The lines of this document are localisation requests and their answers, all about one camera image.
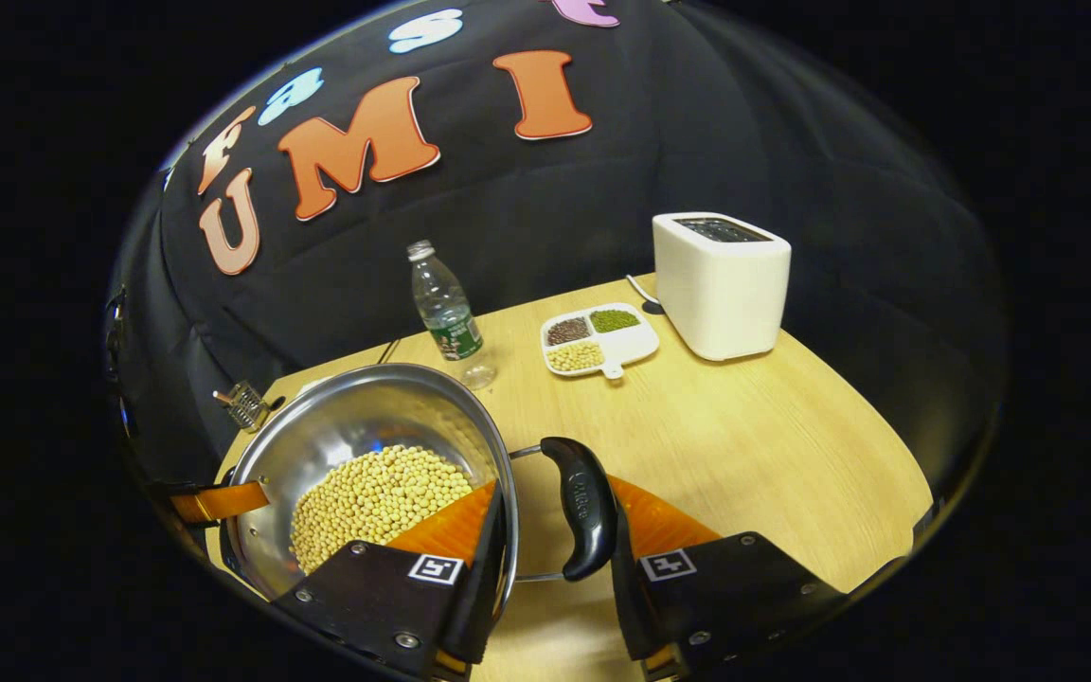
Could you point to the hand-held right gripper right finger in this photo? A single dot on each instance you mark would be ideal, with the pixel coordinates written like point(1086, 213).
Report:
point(626, 606)

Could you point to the white divided bean dish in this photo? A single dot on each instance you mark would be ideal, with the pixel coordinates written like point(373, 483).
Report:
point(626, 346)

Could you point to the clear plastic water bottle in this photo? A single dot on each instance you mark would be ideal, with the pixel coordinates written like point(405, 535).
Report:
point(446, 313)

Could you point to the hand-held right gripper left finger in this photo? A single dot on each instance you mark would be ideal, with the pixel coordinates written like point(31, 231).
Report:
point(484, 606)

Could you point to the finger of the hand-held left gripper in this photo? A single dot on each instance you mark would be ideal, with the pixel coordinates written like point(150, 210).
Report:
point(223, 502)

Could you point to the pile of yellow soybeans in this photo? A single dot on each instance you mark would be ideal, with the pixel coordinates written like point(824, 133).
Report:
point(366, 502)

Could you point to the white toaster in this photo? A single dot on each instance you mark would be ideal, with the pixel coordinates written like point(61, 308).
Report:
point(721, 294)

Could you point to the black backdrop cloth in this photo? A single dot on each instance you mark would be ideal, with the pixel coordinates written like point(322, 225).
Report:
point(602, 208)

